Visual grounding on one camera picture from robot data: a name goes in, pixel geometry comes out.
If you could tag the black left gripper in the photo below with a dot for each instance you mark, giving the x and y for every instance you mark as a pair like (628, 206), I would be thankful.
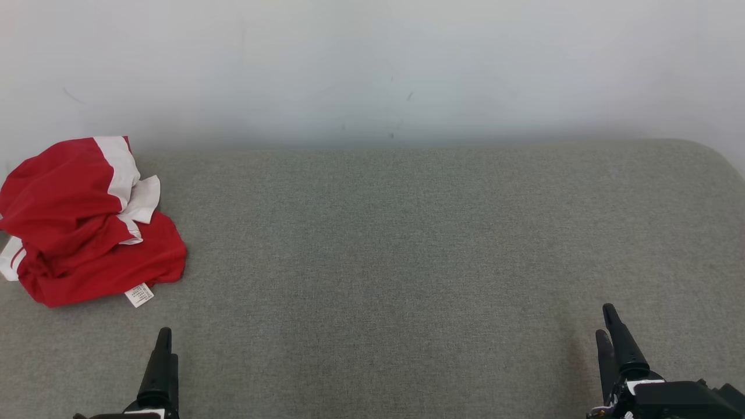
(154, 413)

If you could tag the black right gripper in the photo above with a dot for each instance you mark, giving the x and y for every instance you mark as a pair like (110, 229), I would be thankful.
(620, 404)

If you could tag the red shirt with white sleeves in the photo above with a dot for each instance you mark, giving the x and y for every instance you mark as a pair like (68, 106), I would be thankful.
(116, 267)

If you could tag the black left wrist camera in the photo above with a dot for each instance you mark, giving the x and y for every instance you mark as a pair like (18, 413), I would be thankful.
(99, 416)

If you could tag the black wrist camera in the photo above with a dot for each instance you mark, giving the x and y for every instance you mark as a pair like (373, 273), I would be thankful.
(99, 416)
(687, 401)

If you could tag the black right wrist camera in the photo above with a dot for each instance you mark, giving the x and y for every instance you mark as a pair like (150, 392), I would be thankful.
(687, 401)

